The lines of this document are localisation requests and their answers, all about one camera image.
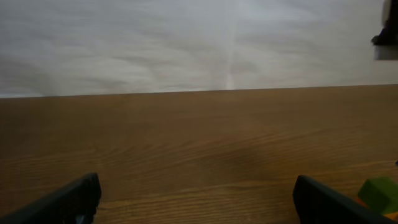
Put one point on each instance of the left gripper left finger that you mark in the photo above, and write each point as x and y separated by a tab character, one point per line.
62	202

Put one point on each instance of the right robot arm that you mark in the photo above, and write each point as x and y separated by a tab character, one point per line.
388	28

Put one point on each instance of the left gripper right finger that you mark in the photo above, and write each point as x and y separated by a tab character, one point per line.
323	205

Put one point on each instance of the orange cube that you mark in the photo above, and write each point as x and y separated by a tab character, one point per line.
392	216

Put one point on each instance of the green cube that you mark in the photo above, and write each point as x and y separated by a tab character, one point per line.
381	193

